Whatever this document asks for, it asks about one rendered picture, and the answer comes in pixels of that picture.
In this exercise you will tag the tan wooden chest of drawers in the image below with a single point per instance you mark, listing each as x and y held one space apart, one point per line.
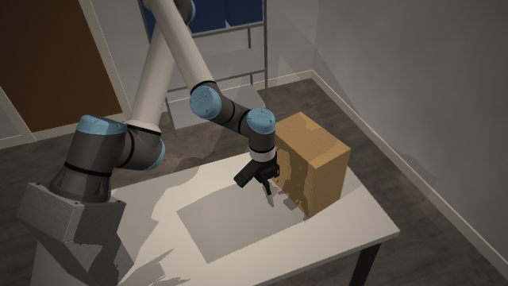
321 150

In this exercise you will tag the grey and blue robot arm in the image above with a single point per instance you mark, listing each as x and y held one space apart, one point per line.
102 144

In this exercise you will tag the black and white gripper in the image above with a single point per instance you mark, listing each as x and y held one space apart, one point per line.
269 170

